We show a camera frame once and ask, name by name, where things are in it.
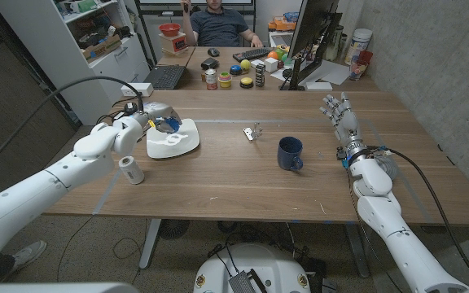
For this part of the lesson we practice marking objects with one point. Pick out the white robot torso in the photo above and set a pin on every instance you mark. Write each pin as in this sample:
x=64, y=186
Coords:
x=259, y=264

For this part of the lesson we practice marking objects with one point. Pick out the red bowl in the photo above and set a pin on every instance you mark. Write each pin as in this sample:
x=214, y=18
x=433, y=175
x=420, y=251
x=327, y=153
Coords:
x=169, y=29

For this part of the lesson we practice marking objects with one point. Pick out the grey sneaker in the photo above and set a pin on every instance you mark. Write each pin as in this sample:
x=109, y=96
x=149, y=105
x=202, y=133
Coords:
x=27, y=253

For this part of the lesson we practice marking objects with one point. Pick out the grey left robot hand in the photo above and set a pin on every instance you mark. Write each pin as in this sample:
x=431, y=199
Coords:
x=159, y=112

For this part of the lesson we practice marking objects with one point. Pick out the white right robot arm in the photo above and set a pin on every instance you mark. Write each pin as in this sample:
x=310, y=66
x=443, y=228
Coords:
x=385, y=211

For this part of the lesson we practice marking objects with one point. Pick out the black laptop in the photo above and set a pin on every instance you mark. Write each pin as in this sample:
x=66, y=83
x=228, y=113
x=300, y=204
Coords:
x=165, y=76

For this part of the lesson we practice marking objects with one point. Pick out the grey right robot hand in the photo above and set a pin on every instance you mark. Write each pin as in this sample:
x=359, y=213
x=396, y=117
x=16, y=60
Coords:
x=346, y=122

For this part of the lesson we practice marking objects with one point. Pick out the white box red print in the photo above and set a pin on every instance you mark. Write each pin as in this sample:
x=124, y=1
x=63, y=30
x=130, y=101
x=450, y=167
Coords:
x=173, y=44

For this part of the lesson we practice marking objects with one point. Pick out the white paper sheets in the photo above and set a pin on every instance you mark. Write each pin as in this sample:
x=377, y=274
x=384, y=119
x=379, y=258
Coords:
x=334, y=74

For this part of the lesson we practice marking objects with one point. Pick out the black keyboard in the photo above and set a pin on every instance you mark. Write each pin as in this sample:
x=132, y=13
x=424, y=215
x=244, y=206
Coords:
x=252, y=53

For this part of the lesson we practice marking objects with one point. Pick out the black round floor fan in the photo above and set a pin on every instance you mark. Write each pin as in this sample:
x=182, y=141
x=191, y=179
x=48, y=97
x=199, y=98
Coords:
x=173, y=228

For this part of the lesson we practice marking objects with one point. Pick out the black pouch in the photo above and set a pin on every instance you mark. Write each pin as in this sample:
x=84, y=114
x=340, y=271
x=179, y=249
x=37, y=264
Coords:
x=209, y=63

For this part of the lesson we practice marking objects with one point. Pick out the grey table leg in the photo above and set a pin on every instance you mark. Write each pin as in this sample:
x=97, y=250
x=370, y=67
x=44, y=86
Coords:
x=356, y=248
x=150, y=244

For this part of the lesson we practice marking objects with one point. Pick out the white shelf cabinet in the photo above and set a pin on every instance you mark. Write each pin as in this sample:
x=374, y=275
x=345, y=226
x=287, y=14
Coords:
x=51, y=45

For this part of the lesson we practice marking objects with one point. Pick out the colourful stacked cups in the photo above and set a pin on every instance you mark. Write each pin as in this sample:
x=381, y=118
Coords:
x=224, y=80

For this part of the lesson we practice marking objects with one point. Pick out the white cube box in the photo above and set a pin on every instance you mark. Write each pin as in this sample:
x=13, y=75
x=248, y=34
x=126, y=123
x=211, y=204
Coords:
x=270, y=64

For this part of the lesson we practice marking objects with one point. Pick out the black computer mouse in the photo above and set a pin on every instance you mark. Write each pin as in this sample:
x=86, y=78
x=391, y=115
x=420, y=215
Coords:
x=213, y=52

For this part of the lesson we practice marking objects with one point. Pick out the white paper plate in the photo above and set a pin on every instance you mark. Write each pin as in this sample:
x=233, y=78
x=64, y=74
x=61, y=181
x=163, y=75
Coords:
x=177, y=146

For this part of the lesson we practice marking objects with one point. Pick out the seated person dark polo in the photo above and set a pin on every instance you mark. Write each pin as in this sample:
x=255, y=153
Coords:
x=220, y=26

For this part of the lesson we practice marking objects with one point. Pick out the black white cube stack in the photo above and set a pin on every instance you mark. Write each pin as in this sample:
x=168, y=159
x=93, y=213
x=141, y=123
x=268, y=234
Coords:
x=260, y=75

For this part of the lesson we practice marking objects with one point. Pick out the yellow dome button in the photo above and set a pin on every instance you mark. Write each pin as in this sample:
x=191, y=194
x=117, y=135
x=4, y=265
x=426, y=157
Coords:
x=246, y=82

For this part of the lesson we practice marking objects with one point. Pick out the white canister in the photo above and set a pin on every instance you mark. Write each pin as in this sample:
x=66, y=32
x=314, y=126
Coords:
x=358, y=42

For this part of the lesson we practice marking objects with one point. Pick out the black power adapter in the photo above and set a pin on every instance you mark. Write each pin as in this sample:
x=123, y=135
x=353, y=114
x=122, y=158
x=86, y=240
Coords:
x=130, y=108
x=115, y=116

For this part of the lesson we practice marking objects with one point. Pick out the orange toy crate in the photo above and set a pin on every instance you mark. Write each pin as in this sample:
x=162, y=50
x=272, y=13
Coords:
x=282, y=24

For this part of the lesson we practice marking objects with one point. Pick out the red white can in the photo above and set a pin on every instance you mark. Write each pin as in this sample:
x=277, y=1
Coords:
x=211, y=79

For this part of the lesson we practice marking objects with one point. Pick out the grey duct tape roll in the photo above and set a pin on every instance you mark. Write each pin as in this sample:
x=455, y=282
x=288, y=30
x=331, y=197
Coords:
x=392, y=167

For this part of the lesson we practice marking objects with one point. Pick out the dark blue mug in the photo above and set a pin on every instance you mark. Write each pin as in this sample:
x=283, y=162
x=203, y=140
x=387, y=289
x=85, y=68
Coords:
x=289, y=154

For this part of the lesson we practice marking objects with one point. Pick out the blue dome button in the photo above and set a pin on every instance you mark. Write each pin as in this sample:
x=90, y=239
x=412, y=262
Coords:
x=235, y=69

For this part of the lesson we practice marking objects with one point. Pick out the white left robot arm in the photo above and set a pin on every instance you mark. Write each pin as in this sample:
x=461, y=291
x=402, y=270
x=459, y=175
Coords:
x=35, y=195

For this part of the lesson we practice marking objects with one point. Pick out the cardboard box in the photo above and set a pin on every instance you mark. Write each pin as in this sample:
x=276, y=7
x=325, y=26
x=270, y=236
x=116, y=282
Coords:
x=102, y=48

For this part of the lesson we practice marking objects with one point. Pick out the yellow ball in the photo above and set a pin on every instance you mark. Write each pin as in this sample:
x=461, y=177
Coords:
x=245, y=64

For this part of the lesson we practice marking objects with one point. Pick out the black computer monitor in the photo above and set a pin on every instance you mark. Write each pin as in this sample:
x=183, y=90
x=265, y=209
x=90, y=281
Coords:
x=312, y=24

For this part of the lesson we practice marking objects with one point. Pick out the small flat white box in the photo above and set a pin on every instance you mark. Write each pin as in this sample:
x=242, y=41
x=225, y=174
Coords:
x=318, y=86

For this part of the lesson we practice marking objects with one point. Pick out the blue spiky stress ball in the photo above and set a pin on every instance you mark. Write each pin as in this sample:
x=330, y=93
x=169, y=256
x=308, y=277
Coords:
x=173, y=124

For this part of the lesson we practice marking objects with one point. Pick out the orange ball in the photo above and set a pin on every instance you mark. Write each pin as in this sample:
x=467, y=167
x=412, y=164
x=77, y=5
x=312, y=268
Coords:
x=273, y=55

